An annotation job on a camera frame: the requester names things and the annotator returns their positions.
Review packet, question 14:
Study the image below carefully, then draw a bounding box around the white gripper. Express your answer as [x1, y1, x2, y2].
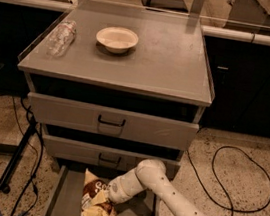
[91, 176, 132, 208]

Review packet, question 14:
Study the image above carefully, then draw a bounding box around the brown yellow chip bag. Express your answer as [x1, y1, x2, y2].
[80, 169, 117, 216]

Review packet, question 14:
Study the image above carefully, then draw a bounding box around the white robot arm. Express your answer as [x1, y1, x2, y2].
[94, 159, 205, 216]

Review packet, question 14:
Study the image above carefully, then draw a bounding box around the grey open bottom drawer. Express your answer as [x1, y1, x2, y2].
[43, 163, 160, 216]

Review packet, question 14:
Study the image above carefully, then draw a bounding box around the grey middle drawer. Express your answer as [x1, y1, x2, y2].
[42, 124, 183, 179]

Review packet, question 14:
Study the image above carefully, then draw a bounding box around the grey top drawer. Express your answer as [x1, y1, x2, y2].
[28, 92, 199, 151]

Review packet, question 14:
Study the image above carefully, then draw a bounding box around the grey drawer cabinet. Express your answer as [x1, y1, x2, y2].
[2, 0, 227, 195]

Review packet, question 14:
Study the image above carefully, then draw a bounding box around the black table leg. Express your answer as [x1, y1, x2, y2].
[0, 117, 37, 194]

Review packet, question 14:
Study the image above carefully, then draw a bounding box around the white paper bowl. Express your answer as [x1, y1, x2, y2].
[96, 27, 138, 54]

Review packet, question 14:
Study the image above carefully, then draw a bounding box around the clear plastic water bottle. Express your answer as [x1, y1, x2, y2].
[46, 20, 77, 58]

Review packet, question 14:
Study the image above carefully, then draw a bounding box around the black cables left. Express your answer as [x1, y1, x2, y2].
[0, 95, 53, 216]

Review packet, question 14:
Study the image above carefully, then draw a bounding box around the white horizontal rail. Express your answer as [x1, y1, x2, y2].
[201, 25, 270, 46]

